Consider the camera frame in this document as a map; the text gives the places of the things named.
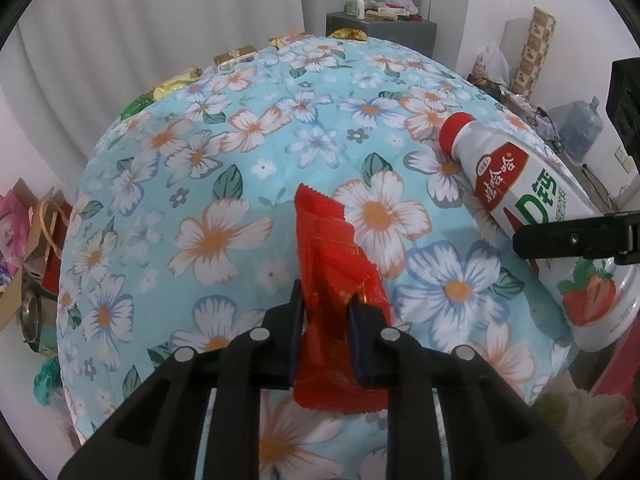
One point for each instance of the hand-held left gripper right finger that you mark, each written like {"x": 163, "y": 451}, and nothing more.
{"x": 367, "y": 355}

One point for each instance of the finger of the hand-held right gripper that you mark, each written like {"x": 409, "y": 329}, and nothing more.
{"x": 565, "y": 237}

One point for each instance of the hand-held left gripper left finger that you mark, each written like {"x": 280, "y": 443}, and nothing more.
{"x": 282, "y": 355}

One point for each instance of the white bottle with red cap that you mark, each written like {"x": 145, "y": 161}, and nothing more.
{"x": 525, "y": 180}

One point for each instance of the red snack wrapper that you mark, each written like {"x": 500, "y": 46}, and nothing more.
{"x": 330, "y": 260}

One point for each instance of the blue water jug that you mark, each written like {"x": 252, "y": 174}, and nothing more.
{"x": 580, "y": 127}

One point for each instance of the patterned paper roll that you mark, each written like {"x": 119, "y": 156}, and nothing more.
{"x": 536, "y": 50}

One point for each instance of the white plastic bag red print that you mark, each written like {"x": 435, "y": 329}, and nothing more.
{"x": 492, "y": 62}

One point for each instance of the white fluffy blanket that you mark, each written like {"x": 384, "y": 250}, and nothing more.
{"x": 585, "y": 430}

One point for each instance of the light blue floral blanket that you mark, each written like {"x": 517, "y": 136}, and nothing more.
{"x": 250, "y": 160}

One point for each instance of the grey cabinet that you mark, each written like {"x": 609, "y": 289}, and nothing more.
{"x": 400, "y": 32}

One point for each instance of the teal plastic bag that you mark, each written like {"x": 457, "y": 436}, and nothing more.
{"x": 47, "y": 382}

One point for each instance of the metal pot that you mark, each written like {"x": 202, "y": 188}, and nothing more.
{"x": 35, "y": 320}

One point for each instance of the flat beige box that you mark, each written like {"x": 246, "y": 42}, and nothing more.
{"x": 382, "y": 14}

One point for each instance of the brown paper bag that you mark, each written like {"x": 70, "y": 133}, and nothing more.
{"x": 37, "y": 240}

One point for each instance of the small white bottle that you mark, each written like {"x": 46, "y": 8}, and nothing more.
{"x": 359, "y": 9}

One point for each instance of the crumpled yellow wrapper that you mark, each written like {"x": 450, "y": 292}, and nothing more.
{"x": 350, "y": 35}

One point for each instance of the green snack packet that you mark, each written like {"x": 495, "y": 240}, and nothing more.
{"x": 136, "y": 107}

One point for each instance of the yellow snack packet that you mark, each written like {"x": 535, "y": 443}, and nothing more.
{"x": 175, "y": 85}

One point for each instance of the pink plastic bag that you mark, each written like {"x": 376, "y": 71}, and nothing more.
{"x": 10, "y": 225}

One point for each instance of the gold snack packet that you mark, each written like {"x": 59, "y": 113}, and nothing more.
{"x": 235, "y": 56}

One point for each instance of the orange biscuit packet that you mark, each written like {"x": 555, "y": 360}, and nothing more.
{"x": 286, "y": 41}

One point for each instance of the wall socket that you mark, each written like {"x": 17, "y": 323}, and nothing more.
{"x": 622, "y": 158}

